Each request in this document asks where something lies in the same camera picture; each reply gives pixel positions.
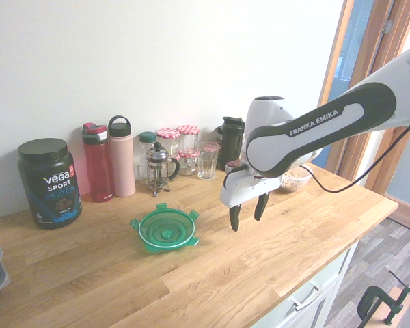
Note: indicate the jar with red gingham lid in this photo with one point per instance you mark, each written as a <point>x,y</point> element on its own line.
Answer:
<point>188,164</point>
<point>209,147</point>
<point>188,135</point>
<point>167,138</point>

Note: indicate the glass French press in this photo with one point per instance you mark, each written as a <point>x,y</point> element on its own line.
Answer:
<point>157,167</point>

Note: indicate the wooden door frame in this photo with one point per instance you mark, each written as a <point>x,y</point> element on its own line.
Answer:
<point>382,51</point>

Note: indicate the dark spice jar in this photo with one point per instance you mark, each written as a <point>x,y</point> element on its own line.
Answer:
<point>220,143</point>

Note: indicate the clear glass tumbler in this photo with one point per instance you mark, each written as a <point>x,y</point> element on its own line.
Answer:
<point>206,167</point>

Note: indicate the black shaker bottle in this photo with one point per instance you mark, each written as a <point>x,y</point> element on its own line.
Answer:
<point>232,143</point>

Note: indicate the clear plastic food bowl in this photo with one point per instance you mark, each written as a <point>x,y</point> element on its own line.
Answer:
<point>297,182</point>

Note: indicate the pink metal bottle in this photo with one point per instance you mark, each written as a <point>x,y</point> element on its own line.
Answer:
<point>123,164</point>

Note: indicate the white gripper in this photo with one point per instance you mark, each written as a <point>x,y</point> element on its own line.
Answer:
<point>242,188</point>

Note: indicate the pale kitchen cabinet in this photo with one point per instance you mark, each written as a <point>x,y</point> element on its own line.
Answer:
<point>328,283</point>

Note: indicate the red water bottle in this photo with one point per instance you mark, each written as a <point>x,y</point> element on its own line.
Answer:
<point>97,164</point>

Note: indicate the black Vega protein tub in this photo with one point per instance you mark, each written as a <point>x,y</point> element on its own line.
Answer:
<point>49,184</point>

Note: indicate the green metal clamp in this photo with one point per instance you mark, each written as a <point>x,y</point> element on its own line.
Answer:
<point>368,300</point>

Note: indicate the cereal rings heap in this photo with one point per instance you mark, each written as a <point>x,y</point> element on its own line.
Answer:
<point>294,179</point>

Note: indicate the green round container lid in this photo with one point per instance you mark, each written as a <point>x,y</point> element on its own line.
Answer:
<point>165,227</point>

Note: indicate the clear jar with green lid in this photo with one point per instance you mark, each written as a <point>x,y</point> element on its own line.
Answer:
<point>146,143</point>

